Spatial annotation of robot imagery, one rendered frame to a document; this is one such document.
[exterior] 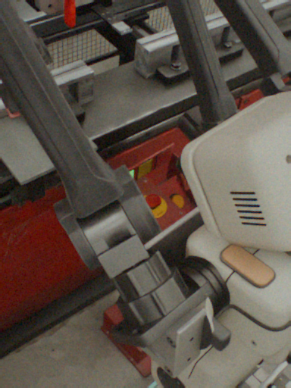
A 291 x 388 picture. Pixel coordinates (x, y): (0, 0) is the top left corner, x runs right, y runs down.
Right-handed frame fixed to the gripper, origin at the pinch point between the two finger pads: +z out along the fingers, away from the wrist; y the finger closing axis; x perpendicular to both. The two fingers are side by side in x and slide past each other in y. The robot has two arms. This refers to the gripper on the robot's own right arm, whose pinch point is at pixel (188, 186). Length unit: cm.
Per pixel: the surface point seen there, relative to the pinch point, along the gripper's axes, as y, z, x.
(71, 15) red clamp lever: 37.2, -29.6, 14.1
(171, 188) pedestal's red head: 3.9, 7.7, -1.1
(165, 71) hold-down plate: 29.8, -2.9, -17.6
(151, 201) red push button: 1.8, -0.1, 10.7
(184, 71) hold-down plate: 27.0, -3.5, -22.2
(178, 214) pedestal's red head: -3.9, 1.4, 6.3
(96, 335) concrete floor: -9, 81, 17
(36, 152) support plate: 19.9, -15.0, 32.7
